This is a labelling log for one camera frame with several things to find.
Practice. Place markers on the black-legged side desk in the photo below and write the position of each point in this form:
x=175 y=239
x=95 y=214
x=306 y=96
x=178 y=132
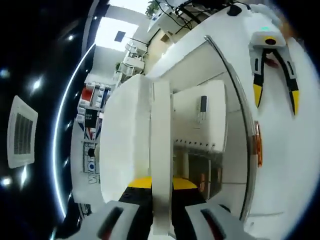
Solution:
x=190 y=12

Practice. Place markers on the wall logo sign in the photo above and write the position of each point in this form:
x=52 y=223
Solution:
x=91 y=162

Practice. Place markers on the potted plant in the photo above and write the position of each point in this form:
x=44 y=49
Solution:
x=153 y=7

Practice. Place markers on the curved ceiling light strip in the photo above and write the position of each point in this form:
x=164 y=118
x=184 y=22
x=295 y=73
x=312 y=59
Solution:
x=57 y=140

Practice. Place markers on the ceiling air conditioner vent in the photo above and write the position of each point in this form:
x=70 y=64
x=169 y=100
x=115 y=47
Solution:
x=22 y=132

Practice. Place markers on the small wall screen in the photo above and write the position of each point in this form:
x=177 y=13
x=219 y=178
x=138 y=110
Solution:
x=120 y=36

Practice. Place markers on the white spiral sticky note pad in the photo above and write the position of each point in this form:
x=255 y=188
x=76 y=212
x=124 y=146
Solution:
x=125 y=137

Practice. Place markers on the white storage shelves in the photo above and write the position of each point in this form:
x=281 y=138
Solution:
x=92 y=107

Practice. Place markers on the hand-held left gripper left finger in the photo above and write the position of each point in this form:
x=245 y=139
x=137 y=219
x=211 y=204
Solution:
x=130 y=200

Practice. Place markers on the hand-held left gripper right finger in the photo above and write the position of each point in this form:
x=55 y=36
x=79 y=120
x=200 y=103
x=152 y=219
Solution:
x=185 y=197

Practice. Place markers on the person's right hand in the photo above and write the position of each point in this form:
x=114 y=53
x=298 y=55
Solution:
x=272 y=60

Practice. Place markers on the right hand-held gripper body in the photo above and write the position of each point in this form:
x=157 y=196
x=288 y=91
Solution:
x=266 y=37

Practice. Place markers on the white drawer organizer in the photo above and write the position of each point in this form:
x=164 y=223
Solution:
x=258 y=145

